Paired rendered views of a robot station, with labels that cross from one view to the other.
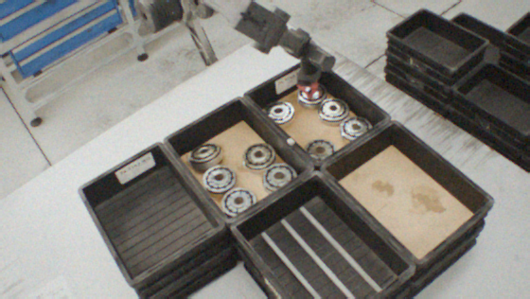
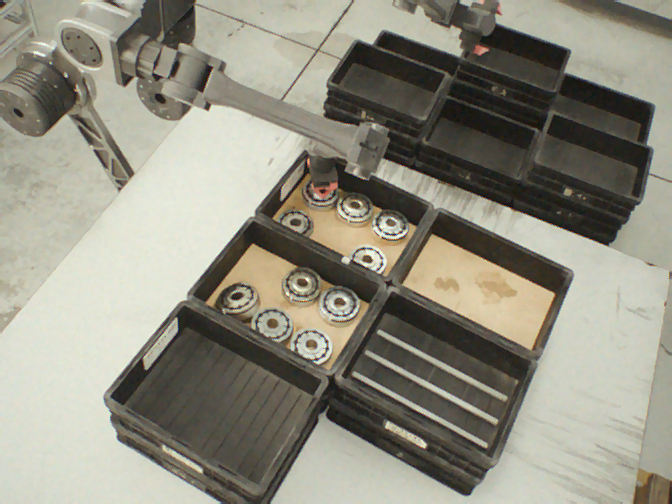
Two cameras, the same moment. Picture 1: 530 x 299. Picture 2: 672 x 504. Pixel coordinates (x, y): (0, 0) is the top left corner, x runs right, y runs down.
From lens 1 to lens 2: 0.81 m
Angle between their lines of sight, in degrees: 27
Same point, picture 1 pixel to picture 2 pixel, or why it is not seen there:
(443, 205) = (513, 288)
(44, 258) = not seen: outside the picture
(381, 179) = (440, 275)
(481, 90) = (442, 132)
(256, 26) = (371, 153)
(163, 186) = (198, 355)
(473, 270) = (553, 345)
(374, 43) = (265, 84)
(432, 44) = (377, 86)
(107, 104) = not seen: outside the picture
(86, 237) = (94, 462)
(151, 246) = (229, 435)
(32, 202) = not seen: outside the picture
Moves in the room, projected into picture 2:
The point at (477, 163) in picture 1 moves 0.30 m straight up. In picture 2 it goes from (506, 229) to (539, 163)
